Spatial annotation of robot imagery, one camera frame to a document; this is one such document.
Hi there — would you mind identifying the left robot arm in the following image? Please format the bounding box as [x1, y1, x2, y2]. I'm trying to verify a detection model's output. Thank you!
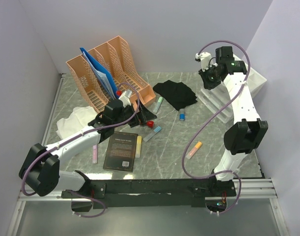
[19, 99, 157, 198]

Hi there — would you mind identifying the blue and grey stamp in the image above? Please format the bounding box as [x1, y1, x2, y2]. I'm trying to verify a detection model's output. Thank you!
[179, 109, 185, 121]

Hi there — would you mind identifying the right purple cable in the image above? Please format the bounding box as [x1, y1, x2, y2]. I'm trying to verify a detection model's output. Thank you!
[181, 40, 251, 215]

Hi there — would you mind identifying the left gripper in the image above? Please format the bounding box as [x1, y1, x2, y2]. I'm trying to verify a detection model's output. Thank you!
[113, 99, 156, 127]

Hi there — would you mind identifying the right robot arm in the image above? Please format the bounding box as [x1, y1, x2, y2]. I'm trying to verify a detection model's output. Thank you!
[195, 46, 268, 196]

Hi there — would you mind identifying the purple highlighter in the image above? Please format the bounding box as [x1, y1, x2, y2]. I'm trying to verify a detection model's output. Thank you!
[92, 145, 98, 164]

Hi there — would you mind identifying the orange cap pink highlighter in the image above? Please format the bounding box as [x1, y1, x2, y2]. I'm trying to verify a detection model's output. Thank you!
[186, 141, 203, 159]

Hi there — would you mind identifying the black book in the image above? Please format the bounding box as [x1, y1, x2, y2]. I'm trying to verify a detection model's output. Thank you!
[103, 132, 138, 172]

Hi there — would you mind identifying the yellow highlighter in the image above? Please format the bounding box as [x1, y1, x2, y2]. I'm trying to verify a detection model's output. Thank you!
[135, 136, 142, 158]

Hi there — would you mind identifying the white cloth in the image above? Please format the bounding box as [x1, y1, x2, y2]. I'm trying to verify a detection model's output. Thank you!
[56, 106, 97, 140]

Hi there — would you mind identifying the purple cable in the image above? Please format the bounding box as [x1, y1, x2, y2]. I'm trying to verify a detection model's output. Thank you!
[181, 40, 251, 215]
[21, 82, 141, 219]

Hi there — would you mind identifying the blue document folder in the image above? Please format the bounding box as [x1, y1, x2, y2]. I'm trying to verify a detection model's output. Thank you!
[80, 47, 119, 99]

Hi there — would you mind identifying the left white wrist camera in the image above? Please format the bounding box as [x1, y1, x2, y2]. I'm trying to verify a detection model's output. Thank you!
[119, 89, 132, 107]

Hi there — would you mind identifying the white plastic drawer unit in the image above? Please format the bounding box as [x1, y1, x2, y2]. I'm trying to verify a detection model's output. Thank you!
[198, 69, 267, 123]

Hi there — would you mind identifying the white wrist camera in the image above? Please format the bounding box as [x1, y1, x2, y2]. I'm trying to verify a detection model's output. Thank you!
[119, 89, 132, 107]
[195, 52, 212, 71]

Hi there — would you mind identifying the peach plastic file organizer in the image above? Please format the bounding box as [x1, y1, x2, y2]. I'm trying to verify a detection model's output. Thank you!
[66, 36, 156, 113]

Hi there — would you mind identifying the black cloth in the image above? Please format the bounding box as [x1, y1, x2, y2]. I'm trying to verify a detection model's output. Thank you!
[153, 80, 197, 111]

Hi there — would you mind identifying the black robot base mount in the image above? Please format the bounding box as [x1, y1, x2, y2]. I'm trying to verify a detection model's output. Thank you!
[61, 177, 236, 209]

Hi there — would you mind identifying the red and black stamp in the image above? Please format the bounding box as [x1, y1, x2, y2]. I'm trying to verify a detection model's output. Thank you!
[140, 120, 154, 129]

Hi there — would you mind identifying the green cap highlighter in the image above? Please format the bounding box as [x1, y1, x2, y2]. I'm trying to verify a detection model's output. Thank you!
[153, 96, 164, 113]

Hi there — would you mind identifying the blue cap highlighter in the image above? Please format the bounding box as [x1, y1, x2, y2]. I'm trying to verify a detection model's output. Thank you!
[143, 126, 161, 142]

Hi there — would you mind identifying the aluminium rail frame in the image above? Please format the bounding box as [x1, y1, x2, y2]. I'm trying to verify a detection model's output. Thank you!
[6, 73, 290, 236]

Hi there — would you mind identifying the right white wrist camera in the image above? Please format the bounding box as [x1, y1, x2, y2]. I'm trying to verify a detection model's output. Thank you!
[195, 52, 212, 71]

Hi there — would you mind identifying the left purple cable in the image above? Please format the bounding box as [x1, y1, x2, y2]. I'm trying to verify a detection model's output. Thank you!
[21, 82, 141, 219]

